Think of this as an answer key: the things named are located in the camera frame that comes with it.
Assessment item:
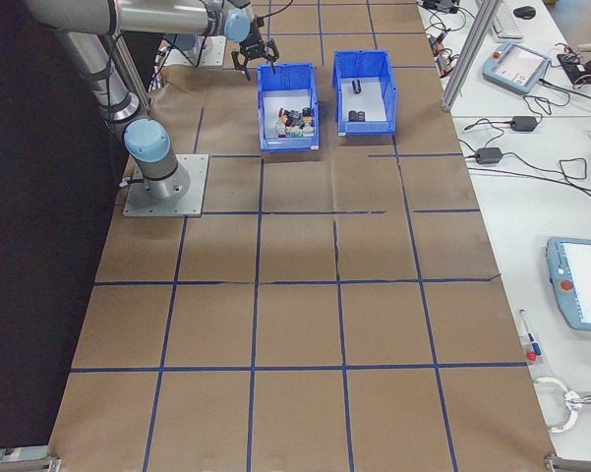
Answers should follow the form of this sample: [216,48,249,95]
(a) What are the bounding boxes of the blue plastic button switch bin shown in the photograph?
[256,61,322,152]

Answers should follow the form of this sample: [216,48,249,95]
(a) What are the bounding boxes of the blue plastic battery bin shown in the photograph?
[332,48,399,138]

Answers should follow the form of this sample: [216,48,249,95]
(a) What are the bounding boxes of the black desk device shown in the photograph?
[420,0,461,15]

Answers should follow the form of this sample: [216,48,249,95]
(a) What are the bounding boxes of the white computer keyboard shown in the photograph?
[490,0,525,40]

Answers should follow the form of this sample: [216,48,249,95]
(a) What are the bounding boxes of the light blue teach pendant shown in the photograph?
[482,40,554,95]
[544,236,591,332]

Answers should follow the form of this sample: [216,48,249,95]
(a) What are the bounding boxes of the white desk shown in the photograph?
[416,0,591,119]
[450,115,591,461]

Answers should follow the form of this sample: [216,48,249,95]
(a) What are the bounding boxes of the white marker red cap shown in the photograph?
[517,308,544,364]

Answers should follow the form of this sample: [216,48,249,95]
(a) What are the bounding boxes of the aluminium table edge bar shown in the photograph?
[544,454,591,472]
[0,445,62,472]

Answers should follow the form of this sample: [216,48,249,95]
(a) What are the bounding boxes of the white square base plate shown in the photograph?
[164,36,226,69]
[122,152,210,218]

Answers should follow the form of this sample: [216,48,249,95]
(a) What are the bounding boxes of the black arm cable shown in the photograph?
[254,0,296,27]

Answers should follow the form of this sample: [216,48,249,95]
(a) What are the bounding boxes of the aluminium frame bar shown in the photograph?
[112,33,151,109]

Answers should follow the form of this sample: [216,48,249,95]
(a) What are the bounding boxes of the aluminium extrusion post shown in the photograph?
[441,0,503,114]

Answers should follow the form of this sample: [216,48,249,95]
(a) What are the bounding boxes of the black desk cable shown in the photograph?
[464,117,513,133]

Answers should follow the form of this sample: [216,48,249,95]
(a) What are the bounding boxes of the large black frame cover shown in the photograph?
[0,0,151,452]

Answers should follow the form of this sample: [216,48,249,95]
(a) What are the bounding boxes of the black electronics board red wires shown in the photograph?
[557,46,591,83]

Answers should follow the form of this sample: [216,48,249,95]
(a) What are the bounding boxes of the silver clamp tool white handle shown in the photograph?
[534,375,591,435]

